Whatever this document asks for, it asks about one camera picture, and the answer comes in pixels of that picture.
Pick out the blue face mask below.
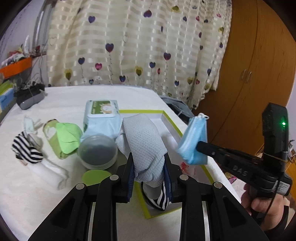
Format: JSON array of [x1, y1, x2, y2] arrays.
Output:
[[177, 113, 209, 165]]

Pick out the white towel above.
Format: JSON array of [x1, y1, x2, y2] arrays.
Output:
[[28, 159, 69, 190]]

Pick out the green microfiber cloth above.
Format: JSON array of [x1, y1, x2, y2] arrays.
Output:
[[56, 123, 82, 154]]

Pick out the grey mesh cloth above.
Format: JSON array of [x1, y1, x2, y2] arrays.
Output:
[[115, 113, 167, 188]]

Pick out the black white striped sock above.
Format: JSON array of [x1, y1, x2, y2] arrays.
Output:
[[140, 182, 170, 211], [11, 132, 44, 165]]

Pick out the person's right hand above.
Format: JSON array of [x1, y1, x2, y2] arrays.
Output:
[[241, 184, 295, 231]]

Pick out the colourful quilt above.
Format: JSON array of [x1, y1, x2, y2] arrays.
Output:
[[224, 172, 237, 184]]

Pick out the round green lid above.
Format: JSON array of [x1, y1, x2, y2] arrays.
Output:
[[81, 170, 111, 186]]

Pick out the red printed plastic bag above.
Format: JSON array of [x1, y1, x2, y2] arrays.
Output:
[[180, 162, 196, 177]]

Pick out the clear round lidded container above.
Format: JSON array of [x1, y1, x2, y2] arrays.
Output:
[[77, 134, 118, 170]]

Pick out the green-edged white cardboard box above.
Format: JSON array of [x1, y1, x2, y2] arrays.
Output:
[[119, 109, 214, 219]]

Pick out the pile of clothes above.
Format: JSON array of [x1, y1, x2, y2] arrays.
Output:
[[160, 96, 194, 124]]

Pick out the white bed cover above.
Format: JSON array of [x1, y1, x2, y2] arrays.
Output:
[[0, 85, 242, 241]]

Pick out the green bottle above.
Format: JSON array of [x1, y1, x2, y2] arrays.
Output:
[[43, 119, 68, 160]]

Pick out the wooden wardrobe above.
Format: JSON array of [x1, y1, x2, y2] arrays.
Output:
[[193, 0, 296, 158]]

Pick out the wet wipes pack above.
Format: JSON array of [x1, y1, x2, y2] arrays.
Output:
[[80, 100, 122, 142]]

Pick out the white small sock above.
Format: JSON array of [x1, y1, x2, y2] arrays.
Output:
[[23, 115, 43, 134]]

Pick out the heart pattern curtain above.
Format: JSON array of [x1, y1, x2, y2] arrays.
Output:
[[47, 1, 232, 108]]

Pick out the black grey VR headset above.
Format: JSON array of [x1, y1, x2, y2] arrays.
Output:
[[14, 83, 46, 110]]

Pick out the blue tissue pack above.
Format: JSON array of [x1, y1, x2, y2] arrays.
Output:
[[0, 88, 14, 111]]

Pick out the green cardboard box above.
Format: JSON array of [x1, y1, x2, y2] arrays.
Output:
[[0, 80, 13, 95]]

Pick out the orange tray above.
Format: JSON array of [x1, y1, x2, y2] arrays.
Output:
[[0, 57, 32, 79]]

